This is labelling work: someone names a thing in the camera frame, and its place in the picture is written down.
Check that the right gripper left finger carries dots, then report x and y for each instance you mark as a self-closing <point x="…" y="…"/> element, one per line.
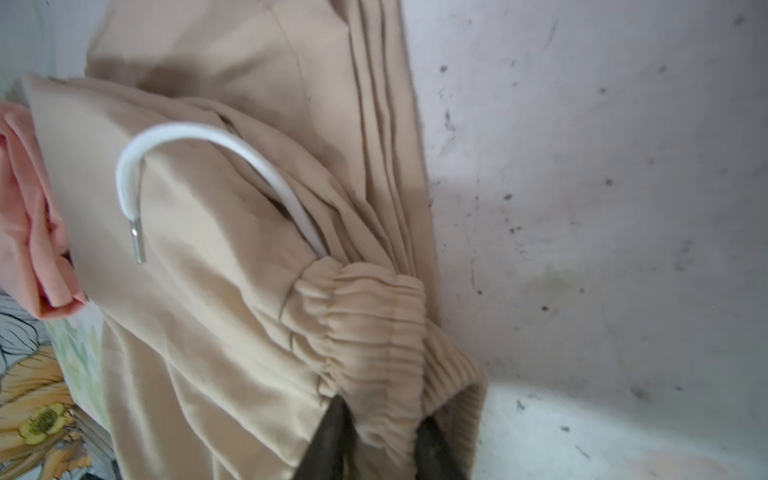
<point x="324" y="458"/>

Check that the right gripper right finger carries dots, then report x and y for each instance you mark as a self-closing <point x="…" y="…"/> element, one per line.
<point x="433" y="456"/>

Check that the beige drawstring garment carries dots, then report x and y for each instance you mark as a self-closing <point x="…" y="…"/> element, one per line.
<point x="246" y="200"/>

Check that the pink printed t-shirt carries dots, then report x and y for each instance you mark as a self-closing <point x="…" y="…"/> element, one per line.
<point x="35" y="268"/>

